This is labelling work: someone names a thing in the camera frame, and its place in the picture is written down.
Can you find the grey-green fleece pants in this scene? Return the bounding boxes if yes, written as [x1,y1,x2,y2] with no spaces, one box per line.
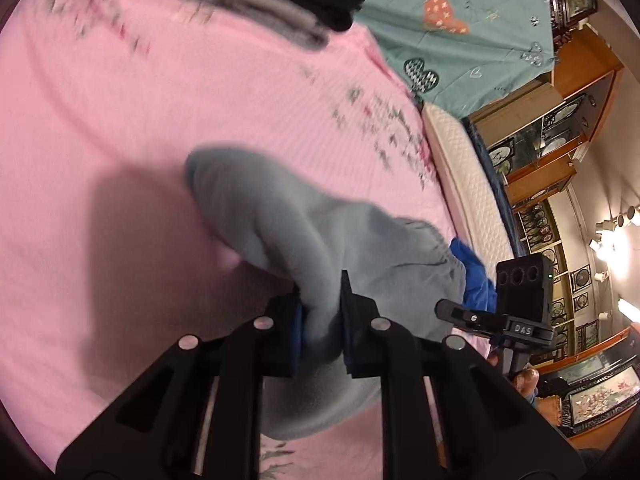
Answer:
[186,148,465,440]

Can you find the person right hand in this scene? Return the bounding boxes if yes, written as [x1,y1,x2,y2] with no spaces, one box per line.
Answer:
[512,366,539,405]

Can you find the blue fleece garment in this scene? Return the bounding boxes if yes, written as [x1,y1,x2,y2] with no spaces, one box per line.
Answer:
[449,237,497,313]

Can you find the dark navy cloth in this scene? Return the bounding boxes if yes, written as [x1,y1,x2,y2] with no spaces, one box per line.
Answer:
[461,118,528,257]

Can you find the cream quilted pillow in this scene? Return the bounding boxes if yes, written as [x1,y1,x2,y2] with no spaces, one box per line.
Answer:
[421,103,514,278]

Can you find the wooden display cabinet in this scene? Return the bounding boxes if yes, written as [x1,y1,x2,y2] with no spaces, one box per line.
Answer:
[470,27,639,448]

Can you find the teal heart-print sheet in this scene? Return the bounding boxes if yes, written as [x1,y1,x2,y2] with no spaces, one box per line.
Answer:
[356,0,555,118]

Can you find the folded grey pants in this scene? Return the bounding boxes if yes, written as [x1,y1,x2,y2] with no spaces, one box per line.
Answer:
[198,0,330,51]

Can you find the wall lamp lights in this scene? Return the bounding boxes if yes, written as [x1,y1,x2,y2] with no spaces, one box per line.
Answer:
[588,200,639,332]

